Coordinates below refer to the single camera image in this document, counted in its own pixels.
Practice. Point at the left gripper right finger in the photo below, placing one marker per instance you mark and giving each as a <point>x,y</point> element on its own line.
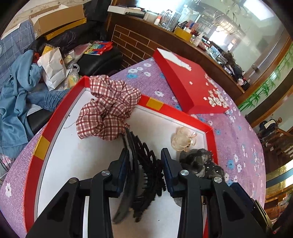
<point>210,208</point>

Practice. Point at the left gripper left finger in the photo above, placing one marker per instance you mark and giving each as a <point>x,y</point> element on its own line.
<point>64,215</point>

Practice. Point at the grey sheer scrunchie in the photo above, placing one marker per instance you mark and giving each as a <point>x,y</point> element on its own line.
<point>200,163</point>

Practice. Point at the large black hair claw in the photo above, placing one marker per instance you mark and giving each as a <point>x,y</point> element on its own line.
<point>144,180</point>

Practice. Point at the clear plastic hair claw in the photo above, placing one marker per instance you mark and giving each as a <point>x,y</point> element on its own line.
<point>183,139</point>

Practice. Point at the red plaid scrunchie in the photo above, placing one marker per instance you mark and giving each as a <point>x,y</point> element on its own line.
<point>104,116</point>

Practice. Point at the red jewelry tray box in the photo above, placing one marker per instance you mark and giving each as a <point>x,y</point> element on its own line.
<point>60,155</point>

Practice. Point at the purple floral bedspread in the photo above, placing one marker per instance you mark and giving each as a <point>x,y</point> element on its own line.
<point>239,151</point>

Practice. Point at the red box lid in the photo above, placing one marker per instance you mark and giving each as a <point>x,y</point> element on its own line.
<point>194,90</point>

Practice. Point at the blue denim clothing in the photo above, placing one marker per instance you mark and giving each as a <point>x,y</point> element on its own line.
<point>16,95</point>

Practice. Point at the colourful snack packet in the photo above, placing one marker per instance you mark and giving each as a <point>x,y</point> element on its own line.
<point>99,47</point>

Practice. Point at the yellow box on shelf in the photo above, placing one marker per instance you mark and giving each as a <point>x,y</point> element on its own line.
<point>184,35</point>

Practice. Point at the wooden headboard shelf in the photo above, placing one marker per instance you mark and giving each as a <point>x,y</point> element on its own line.
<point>138,39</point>

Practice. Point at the cardboard box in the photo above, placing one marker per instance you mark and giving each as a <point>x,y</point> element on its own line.
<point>53,21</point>

